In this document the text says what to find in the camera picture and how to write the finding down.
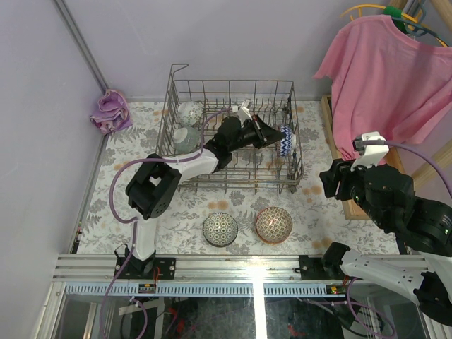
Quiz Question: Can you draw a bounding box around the purple crumpled cloth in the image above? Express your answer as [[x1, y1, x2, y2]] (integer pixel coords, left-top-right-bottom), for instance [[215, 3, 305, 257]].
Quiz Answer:
[[90, 89, 133, 136]]

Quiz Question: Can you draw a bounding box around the slotted cable duct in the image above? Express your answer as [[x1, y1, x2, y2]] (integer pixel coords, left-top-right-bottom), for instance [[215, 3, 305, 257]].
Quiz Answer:
[[66, 282, 345, 298]]

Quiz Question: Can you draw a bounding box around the grey dotted bowl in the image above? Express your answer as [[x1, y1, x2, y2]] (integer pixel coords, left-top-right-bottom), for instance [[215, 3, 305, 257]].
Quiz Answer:
[[173, 126, 200, 154]]

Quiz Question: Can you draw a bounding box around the white wrist camera, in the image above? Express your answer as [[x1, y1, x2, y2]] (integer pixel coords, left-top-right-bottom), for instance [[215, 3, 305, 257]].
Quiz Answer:
[[232, 99, 252, 124], [351, 131, 389, 172]]

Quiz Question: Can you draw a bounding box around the corner aluminium post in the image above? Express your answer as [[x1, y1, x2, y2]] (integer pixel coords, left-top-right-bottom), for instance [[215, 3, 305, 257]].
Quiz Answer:
[[52, 0, 108, 92]]

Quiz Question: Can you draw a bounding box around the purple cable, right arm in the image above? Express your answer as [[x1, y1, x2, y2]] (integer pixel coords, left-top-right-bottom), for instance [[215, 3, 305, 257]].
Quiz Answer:
[[345, 139, 452, 338]]

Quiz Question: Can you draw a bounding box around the pink t-shirt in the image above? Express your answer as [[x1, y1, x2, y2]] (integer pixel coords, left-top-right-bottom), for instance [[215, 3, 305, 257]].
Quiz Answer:
[[314, 15, 451, 160]]

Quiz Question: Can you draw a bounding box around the blue zigzag bowl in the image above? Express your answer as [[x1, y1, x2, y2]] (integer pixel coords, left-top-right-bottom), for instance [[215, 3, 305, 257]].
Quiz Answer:
[[277, 125, 296, 157]]

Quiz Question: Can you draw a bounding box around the yellow clothes hanger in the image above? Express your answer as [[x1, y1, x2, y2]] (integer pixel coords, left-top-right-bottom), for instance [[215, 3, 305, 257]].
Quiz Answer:
[[340, 1, 451, 47]]

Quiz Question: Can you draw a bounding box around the brown lattice patterned bowl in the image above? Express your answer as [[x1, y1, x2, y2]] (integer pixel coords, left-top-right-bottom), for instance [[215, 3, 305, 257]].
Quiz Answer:
[[255, 206, 293, 245]]

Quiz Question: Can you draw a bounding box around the teal clothes hanger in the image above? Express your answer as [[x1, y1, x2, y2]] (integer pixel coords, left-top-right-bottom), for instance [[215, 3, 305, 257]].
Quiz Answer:
[[383, 6, 448, 47]]

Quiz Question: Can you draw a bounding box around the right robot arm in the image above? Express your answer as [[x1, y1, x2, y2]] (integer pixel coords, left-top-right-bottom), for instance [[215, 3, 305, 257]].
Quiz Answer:
[[319, 159, 451, 326]]

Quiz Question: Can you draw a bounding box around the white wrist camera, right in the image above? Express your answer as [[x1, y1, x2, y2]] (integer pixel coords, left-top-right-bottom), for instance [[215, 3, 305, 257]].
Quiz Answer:
[[351, 131, 389, 172]]

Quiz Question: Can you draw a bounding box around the wooden tray frame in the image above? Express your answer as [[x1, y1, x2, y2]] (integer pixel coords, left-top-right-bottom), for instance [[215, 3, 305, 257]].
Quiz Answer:
[[320, 94, 420, 221]]

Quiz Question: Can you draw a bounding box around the black patterned bowl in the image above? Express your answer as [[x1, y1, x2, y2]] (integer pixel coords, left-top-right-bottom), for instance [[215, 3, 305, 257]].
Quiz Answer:
[[202, 213, 238, 248]]

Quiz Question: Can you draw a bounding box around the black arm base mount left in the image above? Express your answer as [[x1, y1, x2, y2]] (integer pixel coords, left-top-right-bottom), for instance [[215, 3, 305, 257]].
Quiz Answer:
[[119, 254, 177, 281]]

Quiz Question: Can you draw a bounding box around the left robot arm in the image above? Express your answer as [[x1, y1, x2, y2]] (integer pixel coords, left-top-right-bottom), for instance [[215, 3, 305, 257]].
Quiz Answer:
[[126, 115, 286, 279]]

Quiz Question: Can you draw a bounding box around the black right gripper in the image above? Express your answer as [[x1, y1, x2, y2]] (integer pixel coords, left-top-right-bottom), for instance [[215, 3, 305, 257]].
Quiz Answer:
[[316, 151, 386, 227]]

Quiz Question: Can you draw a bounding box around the white wrist camera, left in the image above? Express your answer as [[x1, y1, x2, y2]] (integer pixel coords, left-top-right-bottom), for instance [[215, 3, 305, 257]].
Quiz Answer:
[[232, 99, 252, 124]]

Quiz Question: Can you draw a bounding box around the floral table mat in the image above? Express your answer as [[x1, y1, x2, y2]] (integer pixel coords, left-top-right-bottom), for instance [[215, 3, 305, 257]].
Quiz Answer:
[[77, 101, 398, 255]]

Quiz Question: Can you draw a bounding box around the aluminium frame rail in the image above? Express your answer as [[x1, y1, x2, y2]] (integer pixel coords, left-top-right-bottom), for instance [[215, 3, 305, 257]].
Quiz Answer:
[[52, 254, 434, 283]]

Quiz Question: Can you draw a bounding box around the grey wire dish rack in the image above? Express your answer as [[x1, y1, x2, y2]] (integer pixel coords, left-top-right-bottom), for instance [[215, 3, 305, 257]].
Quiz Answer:
[[156, 64, 304, 193]]

